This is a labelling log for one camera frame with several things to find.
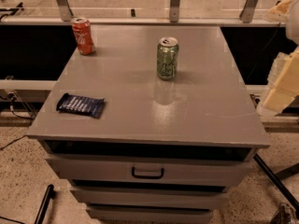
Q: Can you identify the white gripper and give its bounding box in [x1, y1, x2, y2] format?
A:
[257, 0, 299, 116]

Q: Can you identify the green soda can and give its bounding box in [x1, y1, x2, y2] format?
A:
[157, 36, 179, 80]

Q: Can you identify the red cola can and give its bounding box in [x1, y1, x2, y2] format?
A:
[72, 18, 95, 55]

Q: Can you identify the black floor stand bar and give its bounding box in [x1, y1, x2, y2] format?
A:
[254, 154, 299, 217]

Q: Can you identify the grey drawer cabinet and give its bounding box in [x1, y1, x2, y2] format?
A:
[28, 25, 269, 224]

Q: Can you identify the blue snack bar wrapper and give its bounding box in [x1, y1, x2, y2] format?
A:
[56, 93, 105, 119]

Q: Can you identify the black tube lower left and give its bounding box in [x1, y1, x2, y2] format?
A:
[34, 184, 55, 224]

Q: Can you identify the right metal bracket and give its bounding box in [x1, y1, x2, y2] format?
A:
[239, 0, 259, 23]

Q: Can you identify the metal bracket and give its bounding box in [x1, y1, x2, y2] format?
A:
[56, 0, 73, 21]
[169, 0, 180, 22]
[239, 0, 259, 23]

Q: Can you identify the middle metal bracket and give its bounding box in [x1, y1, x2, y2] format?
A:
[169, 0, 180, 22]

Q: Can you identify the black drawer handle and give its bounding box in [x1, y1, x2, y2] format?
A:
[131, 167, 164, 180]

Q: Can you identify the left metal bracket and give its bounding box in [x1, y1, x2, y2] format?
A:
[56, 0, 73, 21]

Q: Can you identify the black cable left floor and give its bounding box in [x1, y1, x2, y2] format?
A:
[0, 134, 28, 151]

